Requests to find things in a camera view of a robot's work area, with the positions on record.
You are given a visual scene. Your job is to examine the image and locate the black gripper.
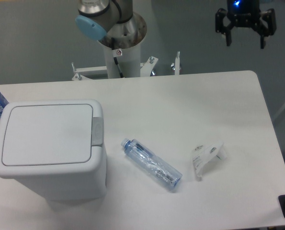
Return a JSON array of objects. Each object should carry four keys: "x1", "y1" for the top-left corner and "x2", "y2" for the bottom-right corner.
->
[{"x1": 215, "y1": 0, "x2": 276, "y2": 49}]

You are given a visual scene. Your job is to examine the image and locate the silver robot arm blue cap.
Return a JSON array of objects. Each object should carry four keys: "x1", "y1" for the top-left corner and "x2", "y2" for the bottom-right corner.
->
[{"x1": 75, "y1": 0, "x2": 277, "y2": 49}]

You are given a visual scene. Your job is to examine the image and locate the white trash can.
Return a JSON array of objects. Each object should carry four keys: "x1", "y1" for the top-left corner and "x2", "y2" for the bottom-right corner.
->
[{"x1": 0, "y1": 99, "x2": 107, "y2": 200}]

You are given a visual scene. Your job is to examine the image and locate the white trash can lid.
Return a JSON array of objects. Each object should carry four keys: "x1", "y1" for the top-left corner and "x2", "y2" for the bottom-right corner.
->
[{"x1": 2, "y1": 104, "x2": 93, "y2": 166}]

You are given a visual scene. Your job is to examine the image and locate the crumpled white plastic wrapper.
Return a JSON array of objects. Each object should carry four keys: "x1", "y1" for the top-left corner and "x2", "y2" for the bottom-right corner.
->
[{"x1": 192, "y1": 141, "x2": 227, "y2": 181}]

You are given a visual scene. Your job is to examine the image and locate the clear empty plastic bottle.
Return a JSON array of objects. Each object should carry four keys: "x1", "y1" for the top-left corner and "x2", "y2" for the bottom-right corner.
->
[{"x1": 121, "y1": 138, "x2": 182, "y2": 193}]

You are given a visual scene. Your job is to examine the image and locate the grey lid push button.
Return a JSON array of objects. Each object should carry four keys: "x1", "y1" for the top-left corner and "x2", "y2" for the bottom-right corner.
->
[{"x1": 91, "y1": 117, "x2": 104, "y2": 146}]

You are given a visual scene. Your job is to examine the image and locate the white pedestal base frame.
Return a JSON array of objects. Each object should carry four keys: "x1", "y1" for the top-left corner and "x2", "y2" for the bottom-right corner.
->
[{"x1": 72, "y1": 51, "x2": 182, "y2": 81}]

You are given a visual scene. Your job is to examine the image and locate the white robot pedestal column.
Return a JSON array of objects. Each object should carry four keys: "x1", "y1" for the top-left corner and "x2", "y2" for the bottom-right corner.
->
[{"x1": 102, "y1": 45, "x2": 141, "y2": 79}]

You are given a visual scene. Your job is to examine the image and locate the black cable on pedestal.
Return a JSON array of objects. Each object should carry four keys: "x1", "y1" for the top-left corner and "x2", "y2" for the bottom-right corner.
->
[{"x1": 111, "y1": 37, "x2": 124, "y2": 79}]

